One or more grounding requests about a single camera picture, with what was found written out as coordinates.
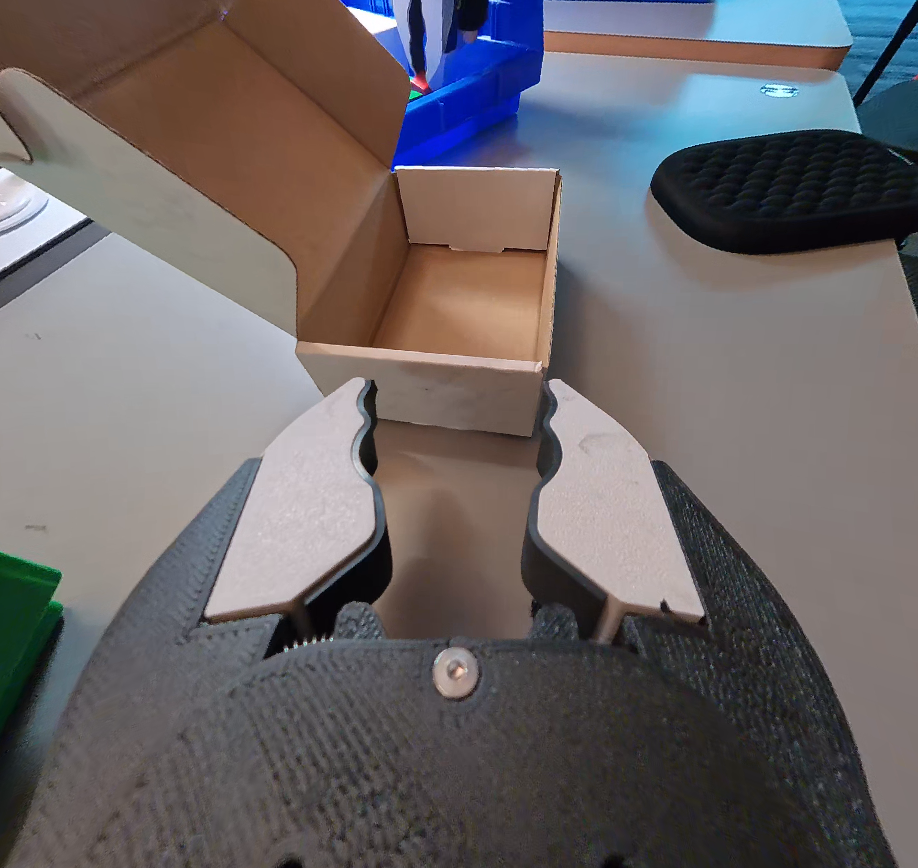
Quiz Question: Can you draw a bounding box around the desk with wooden edge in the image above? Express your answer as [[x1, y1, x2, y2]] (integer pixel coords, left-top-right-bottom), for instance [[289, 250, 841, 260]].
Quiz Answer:
[[541, 0, 854, 72]]

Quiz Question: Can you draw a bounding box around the black textured armrest pad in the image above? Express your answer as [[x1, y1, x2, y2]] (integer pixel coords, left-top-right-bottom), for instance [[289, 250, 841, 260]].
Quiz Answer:
[[650, 130, 918, 256]]

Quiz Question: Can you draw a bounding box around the green plastic bin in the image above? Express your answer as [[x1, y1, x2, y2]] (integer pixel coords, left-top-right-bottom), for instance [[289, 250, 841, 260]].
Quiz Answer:
[[0, 551, 66, 733]]

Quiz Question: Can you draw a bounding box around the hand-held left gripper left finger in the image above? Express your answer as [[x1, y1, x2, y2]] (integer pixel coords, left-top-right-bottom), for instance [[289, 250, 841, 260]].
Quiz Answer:
[[203, 377, 394, 640]]

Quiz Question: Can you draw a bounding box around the white document stand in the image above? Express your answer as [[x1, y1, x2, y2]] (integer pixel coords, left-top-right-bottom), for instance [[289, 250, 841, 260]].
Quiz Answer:
[[0, 165, 94, 277]]

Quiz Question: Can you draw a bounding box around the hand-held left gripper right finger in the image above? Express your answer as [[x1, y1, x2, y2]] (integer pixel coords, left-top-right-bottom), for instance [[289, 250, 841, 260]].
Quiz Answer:
[[521, 378, 709, 644]]

